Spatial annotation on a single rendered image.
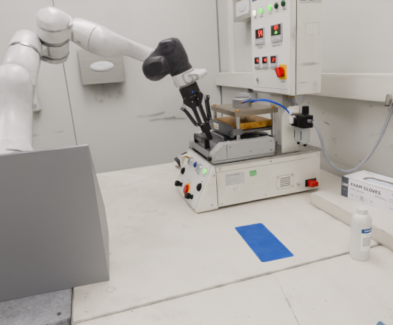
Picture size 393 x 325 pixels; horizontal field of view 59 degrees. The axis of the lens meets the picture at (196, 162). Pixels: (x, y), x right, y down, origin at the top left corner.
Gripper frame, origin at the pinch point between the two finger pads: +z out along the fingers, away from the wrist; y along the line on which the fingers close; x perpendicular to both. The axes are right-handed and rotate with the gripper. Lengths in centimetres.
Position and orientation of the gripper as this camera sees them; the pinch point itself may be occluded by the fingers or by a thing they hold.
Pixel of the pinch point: (206, 131)
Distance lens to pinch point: 142.8
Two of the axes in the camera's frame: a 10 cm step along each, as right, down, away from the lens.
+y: -8.8, 4.6, -1.5
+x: 2.9, 2.4, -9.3
